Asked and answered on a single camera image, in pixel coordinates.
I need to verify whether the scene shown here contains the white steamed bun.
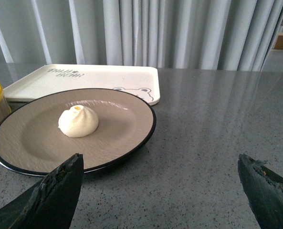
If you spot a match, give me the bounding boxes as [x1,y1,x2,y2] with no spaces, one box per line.
[58,105,99,138]

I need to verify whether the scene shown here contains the beige plate with black rim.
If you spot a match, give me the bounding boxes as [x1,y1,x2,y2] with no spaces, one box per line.
[0,89,156,177]

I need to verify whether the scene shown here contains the grey pleated curtain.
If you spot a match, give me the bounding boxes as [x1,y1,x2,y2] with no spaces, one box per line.
[0,0,283,71]

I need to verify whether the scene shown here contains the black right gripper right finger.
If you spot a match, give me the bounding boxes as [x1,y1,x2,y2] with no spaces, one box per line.
[238,154,283,229]

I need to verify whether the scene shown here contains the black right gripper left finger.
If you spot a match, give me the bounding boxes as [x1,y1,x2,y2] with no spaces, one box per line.
[0,154,84,229]

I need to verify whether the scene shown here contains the cream bear serving tray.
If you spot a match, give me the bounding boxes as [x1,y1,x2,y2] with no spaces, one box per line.
[4,64,160,105]

